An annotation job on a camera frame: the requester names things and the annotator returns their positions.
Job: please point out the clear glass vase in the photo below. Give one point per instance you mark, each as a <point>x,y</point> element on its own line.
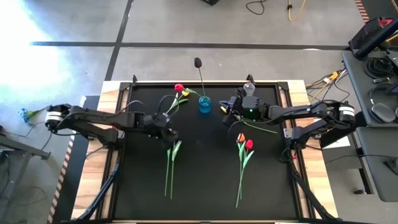
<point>249,88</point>

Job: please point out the black metal table frame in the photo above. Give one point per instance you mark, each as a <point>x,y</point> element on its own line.
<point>224,83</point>

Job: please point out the black floor panel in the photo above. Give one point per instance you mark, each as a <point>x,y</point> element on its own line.
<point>71,174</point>

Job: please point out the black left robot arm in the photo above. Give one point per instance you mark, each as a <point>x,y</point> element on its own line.
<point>93,118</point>

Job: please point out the black stand base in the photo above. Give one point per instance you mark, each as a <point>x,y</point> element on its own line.
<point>392,166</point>

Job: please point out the grey desk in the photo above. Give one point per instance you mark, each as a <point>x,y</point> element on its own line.
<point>357,81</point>
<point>382,174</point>

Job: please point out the white paper sheet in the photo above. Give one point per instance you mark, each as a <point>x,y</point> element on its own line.
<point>340,143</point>

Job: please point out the black caster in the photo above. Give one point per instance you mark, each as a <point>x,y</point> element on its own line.
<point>360,191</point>

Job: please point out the grey metal stand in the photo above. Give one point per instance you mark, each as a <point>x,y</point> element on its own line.
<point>18,151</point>

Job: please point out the orange artificial tulip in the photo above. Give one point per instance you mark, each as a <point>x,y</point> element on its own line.
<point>172,177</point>
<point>241,137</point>

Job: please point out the black vertical frame post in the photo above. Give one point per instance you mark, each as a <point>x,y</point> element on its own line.
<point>250,77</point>
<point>134,79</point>

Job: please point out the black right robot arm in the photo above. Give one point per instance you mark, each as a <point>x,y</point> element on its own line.
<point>304,112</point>

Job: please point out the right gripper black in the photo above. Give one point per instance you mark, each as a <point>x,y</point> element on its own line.
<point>253,109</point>

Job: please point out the blue glass vase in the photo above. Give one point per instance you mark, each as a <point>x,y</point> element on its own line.
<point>205,104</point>

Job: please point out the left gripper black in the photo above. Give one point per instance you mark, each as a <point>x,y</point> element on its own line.
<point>160,126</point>

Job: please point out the black red tool case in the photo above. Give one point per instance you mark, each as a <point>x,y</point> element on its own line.
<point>370,29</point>

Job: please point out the blue artificial flower bunch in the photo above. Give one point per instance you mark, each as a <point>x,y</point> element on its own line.
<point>25,115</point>

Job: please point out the black slanted desk beam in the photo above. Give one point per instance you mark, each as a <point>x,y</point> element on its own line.
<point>351,130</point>

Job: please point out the black slanted pole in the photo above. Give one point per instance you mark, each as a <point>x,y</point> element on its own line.
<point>373,42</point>

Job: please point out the dark headphones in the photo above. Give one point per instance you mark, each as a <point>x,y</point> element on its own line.
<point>383,112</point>

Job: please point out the red artificial tulip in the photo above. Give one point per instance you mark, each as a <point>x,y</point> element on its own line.
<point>248,144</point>
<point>178,87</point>

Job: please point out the black diagonal frame strut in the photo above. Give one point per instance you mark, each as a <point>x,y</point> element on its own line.
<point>308,194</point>
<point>99,196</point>

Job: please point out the orange black hazard strip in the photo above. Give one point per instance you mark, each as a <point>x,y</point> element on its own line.
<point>59,186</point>

